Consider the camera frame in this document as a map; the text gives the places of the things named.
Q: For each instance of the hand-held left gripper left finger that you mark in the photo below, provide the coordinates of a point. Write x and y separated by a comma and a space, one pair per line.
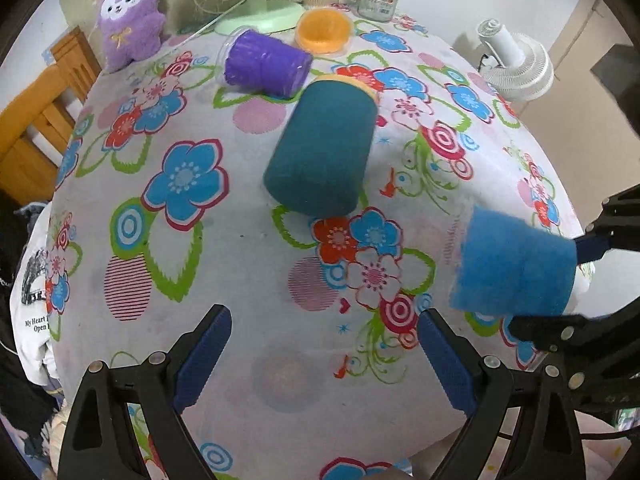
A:
205, 355

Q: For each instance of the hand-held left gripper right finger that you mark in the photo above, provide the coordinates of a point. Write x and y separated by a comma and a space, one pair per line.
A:
445, 360

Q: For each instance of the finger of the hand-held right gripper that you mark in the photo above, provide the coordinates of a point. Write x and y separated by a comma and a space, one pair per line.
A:
537, 329
592, 249

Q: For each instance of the blue fuzzy cup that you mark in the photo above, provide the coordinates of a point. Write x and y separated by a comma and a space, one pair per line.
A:
515, 265

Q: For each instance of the teal fuzzy cup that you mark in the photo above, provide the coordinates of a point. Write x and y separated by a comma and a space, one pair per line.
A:
320, 150

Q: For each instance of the purple ribbed cup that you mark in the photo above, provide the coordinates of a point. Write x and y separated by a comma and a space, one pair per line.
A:
265, 65

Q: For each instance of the orange cup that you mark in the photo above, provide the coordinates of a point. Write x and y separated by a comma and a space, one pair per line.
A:
322, 30

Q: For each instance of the floral tablecloth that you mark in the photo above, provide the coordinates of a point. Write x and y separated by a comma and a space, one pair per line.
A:
240, 240

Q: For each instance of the white printed cloth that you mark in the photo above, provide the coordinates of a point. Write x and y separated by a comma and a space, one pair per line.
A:
35, 310

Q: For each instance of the dark box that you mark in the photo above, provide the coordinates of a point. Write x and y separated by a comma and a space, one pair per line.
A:
622, 75

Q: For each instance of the white fan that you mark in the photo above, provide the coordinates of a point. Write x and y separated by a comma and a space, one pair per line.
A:
525, 70

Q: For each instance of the wooden chair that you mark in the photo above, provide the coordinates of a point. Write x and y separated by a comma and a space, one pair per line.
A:
40, 110

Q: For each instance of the purple plush toy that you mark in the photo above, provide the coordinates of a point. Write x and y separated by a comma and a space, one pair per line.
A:
127, 25

